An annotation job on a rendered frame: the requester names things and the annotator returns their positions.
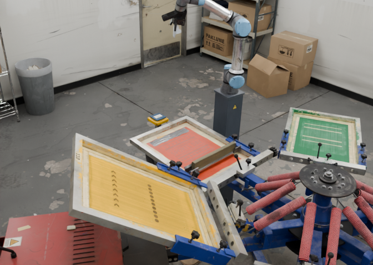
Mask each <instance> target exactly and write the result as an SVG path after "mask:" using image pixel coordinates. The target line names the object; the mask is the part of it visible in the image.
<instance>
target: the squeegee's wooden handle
mask: <svg viewBox="0 0 373 265"><path fill-rule="evenodd" d="M234 148H235V142H233V141H232V142H230V143H228V144H226V145H224V146H222V147H220V148H218V149H216V150H214V151H212V152H210V153H208V154H206V155H204V156H202V157H200V158H198V159H196V160H194V161H192V163H191V170H194V169H196V168H198V167H199V168H198V169H200V168H202V167H204V166H206V165H207V164H209V163H211V162H213V161H215V160H217V159H219V158H221V157H223V156H225V155H226V154H228V153H230V152H233V151H234Z"/></svg>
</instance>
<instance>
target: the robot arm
mask: <svg viewBox="0 0 373 265"><path fill-rule="evenodd" d="M187 4H194V5H199V6H202V7H204V8H205V9H207V10H209V11H211V12H212V13H214V14H216V15H217V16H219V17H220V18H222V19H224V21H225V22H226V23H228V24H229V25H230V26H231V27H232V28H233V37H234V46H233V57H232V63H231V64H227V65H225V66H224V77H223V84H222V86H221V88H220V91H221V93H223V94H227V95H235V94H237V93H238V92H239V88H240V87H242V86H243V85H244V82H245V81H244V78H243V75H244V70H243V69H242V68H243V59H244V50H245V41H246V39H247V38H248V35H249V33H250V31H251V24H250V22H249V21H248V20H247V19H245V18H244V17H243V16H242V15H240V14H237V13H235V12H233V11H232V10H231V11H229V10H227V9H226V8H224V7H222V6H221V5H219V4H217V3H216V2H214V1H212V0H177V1H176V4H175V10H174V11H171V12H169V13H166V14H164V15H162V19H163V21H167V20H169V19H171V20H170V25H172V23H173V24H174V27H173V37H174V38H175V35H176V34H179V33H181V32H182V31H181V30H180V29H179V26H178V25H181V26H184V24H185V17H186V14H187V9H186V5H187ZM177 24H178V25H177Z"/></svg>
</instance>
